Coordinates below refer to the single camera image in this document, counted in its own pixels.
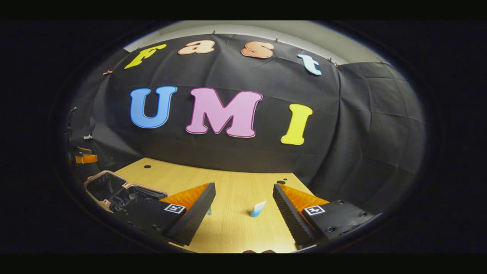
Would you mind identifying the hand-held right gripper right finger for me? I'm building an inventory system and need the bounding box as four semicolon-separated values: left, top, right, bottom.
272;183;383;247

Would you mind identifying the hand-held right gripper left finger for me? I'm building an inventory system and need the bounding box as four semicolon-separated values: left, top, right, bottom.
114;182;216;246

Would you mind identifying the pink suitcase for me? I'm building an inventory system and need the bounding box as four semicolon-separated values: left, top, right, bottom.
83;170;169;213

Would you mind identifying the blue and white skincare tube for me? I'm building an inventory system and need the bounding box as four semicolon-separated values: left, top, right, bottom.
250;200;267;218

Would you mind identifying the black backdrop cloth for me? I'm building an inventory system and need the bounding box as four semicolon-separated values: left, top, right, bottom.
67;33;426;216

